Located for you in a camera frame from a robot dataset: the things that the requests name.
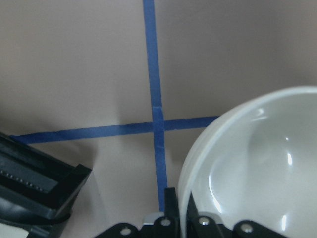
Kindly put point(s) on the white bowl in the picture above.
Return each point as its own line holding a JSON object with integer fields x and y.
{"x": 258, "y": 162}

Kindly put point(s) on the black dish rack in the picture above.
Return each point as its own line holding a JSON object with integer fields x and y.
{"x": 37, "y": 191}

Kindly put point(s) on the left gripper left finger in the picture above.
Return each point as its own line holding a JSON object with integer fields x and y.
{"x": 164, "y": 224}

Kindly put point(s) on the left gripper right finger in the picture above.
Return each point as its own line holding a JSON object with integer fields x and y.
{"x": 257, "y": 226}

